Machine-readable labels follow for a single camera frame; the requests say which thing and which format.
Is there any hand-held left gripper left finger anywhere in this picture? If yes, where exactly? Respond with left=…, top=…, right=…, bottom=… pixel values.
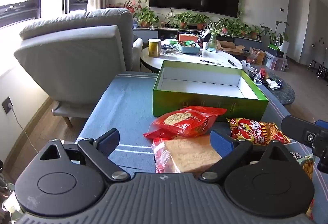
left=38, top=129, right=130, bottom=183

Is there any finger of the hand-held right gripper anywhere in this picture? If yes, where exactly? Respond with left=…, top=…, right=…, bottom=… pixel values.
left=280, top=115, right=321, bottom=148

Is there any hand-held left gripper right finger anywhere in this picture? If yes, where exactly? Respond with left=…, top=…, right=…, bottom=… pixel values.
left=198, top=130, right=295, bottom=185

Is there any green packet of yellow crisps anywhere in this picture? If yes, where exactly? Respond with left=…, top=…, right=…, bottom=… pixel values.
left=291, top=152, right=315, bottom=181

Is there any red clear bread packet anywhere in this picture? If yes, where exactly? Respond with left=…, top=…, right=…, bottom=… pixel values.
left=152, top=135, right=223, bottom=180

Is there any red yellow snack packet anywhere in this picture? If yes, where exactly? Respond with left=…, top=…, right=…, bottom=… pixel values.
left=227, top=118, right=292, bottom=147

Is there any green cardboard box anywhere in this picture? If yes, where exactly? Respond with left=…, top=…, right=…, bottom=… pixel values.
left=152, top=60, right=269, bottom=123

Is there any red round cracker bag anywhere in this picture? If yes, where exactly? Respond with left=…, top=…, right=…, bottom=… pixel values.
left=143, top=106, right=227, bottom=139

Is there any blue striped cloth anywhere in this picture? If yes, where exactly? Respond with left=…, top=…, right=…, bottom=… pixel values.
left=75, top=73, right=328, bottom=222

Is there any dark marble round table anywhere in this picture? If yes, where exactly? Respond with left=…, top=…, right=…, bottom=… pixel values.
left=245, top=65, right=296, bottom=106

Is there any clear storage bin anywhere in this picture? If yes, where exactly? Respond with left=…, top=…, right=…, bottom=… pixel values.
left=264, top=56, right=288, bottom=72

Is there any grey dining chair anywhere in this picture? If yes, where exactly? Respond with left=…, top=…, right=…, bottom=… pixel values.
left=307, top=53, right=328, bottom=79

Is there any crumpled plastic bag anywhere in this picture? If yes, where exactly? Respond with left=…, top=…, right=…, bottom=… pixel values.
left=240, top=59, right=254, bottom=74

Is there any black and green box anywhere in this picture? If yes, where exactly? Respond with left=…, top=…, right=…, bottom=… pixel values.
left=266, top=45, right=285, bottom=59

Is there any plastic bag of fruit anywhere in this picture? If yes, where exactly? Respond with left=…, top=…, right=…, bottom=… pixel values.
left=247, top=47, right=267, bottom=65

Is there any black pen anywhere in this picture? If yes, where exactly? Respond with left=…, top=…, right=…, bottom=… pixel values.
left=200, top=59, right=222, bottom=66

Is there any white planter with tall plant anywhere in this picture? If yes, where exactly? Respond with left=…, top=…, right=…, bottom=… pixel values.
left=261, top=21, right=290, bottom=53

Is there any white round table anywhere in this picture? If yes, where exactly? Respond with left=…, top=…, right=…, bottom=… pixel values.
left=140, top=46, right=243, bottom=74

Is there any grey fabric sofa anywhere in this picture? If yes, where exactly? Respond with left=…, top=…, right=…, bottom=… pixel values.
left=13, top=7, right=143, bottom=128

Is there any open cardboard box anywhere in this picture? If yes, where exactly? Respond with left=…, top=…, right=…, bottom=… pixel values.
left=218, top=40, right=248, bottom=57

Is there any blue plastic basket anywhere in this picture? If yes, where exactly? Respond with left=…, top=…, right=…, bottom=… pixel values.
left=177, top=43, right=202, bottom=55

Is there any yellow canister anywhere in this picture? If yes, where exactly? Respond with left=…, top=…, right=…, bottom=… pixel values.
left=148, top=39, right=162, bottom=58

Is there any glass vase with spider plant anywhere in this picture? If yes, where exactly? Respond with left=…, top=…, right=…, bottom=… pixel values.
left=205, top=19, right=226, bottom=49

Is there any potted green plant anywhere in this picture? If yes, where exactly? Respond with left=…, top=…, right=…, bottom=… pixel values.
left=218, top=18, right=243, bottom=36
left=192, top=14, right=210, bottom=30
left=241, top=24, right=262, bottom=40
left=171, top=12, right=193, bottom=30

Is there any grey television cabinet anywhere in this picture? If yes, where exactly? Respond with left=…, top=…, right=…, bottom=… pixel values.
left=133, top=26, right=263, bottom=48

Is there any potted pothos plant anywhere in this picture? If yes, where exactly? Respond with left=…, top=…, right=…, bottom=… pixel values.
left=135, top=7, right=160, bottom=29

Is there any red berry decoration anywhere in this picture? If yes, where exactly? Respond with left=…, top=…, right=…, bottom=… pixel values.
left=122, top=0, right=142, bottom=15

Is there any white cable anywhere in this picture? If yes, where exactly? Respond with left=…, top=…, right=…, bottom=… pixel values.
left=9, top=104, right=42, bottom=156

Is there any wall socket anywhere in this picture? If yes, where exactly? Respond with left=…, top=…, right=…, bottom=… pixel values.
left=2, top=96, right=13, bottom=114

